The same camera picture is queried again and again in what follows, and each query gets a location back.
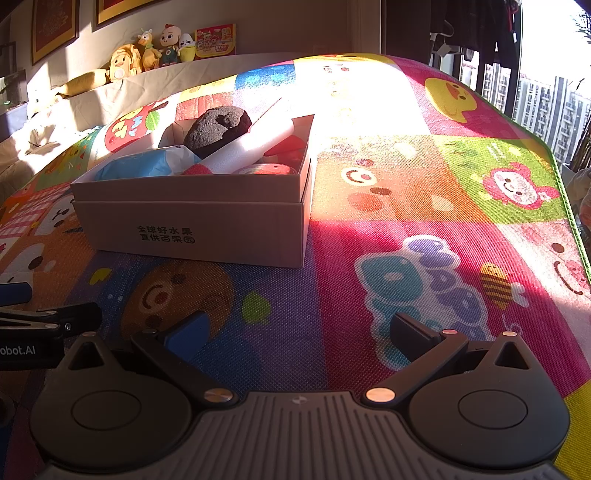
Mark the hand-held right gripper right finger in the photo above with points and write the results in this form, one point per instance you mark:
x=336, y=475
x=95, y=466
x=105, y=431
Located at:
x=411, y=337

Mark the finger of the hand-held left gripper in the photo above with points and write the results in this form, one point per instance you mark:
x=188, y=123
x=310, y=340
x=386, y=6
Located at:
x=14, y=293
x=69, y=318

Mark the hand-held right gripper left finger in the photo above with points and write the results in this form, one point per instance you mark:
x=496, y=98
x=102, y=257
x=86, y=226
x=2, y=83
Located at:
x=187, y=334

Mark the cardboard box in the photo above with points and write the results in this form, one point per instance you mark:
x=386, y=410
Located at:
x=198, y=230

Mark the blue white tissue pack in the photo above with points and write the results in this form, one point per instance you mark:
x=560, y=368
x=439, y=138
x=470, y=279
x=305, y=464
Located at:
x=138, y=166

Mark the white roll with red ends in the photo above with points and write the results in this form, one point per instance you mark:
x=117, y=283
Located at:
x=244, y=147

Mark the black plush toy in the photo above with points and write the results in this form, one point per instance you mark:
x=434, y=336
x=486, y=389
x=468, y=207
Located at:
x=212, y=131

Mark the colourful cartoon play mat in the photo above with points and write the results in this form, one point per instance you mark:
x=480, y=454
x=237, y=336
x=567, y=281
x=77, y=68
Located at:
x=415, y=207

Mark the round pink picture toy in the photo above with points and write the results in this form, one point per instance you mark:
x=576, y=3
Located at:
x=265, y=169

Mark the printed cloth on rack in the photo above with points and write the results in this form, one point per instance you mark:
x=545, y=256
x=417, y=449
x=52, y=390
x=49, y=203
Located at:
x=581, y=198

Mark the long yellow plush toy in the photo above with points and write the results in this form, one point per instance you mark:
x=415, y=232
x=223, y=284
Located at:
x=83, y=83

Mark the gold framed red picture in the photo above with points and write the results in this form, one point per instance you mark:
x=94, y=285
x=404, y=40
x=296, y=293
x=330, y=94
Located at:
x=134, y=9
x=55, y=27

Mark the yellow duck plush toy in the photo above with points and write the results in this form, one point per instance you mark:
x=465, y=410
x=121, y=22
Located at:
x=150, y=50

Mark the banana plush toy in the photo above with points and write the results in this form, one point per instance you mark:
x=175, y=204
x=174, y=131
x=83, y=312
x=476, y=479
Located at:
x=187, y=48

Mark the baby doll plush toy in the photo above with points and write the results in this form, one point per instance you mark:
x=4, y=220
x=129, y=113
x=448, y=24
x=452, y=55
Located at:
x=170, y=45

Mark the red picture book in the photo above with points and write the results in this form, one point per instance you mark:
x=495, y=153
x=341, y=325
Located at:
x=215, y=41

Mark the hanging dark clothes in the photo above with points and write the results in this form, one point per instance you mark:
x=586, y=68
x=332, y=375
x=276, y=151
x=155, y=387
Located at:
x=475, y=23

